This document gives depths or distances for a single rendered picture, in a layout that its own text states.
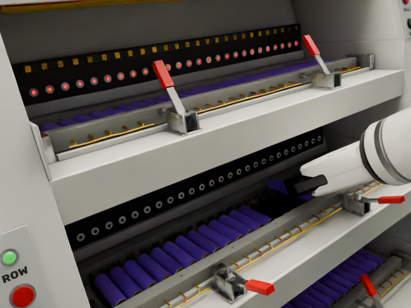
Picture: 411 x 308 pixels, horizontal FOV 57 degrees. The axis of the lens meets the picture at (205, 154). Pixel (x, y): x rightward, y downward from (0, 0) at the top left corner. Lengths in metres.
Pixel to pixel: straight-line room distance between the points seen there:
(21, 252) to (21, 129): 0.10
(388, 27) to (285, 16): 0.21
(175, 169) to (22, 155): 0.15
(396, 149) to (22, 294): 0.40
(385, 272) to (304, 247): 0.29
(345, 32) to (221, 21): 0.24
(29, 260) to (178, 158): 0.17
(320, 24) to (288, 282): 0.52
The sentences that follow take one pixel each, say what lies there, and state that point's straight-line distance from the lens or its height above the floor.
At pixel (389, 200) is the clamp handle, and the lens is 0.60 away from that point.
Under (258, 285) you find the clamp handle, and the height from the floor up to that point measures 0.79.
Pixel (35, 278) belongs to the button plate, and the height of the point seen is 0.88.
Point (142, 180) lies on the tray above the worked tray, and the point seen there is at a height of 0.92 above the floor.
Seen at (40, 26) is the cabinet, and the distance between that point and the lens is 0.59.
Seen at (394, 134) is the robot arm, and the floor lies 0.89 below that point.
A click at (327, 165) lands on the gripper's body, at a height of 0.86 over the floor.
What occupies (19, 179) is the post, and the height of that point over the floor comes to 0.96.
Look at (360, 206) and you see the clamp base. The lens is 0.63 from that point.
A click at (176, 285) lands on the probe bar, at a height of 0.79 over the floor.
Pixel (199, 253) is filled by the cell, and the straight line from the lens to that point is 0.52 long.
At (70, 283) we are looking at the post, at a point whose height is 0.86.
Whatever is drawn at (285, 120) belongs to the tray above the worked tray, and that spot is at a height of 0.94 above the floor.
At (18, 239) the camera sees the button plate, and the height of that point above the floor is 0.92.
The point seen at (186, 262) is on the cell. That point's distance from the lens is 0.51.
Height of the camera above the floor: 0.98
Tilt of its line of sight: 6 degrees down
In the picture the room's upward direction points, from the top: 16 degrees counter-clockwise
